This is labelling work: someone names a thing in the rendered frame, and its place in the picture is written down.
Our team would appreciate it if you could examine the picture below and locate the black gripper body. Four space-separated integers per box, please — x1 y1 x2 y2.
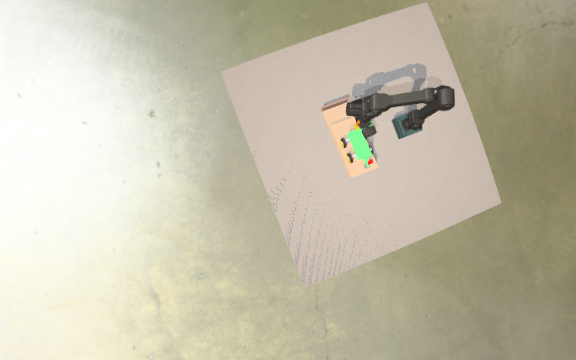
351 99 376 138

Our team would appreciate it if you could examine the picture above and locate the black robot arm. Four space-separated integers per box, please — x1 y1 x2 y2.
346 85 455 131

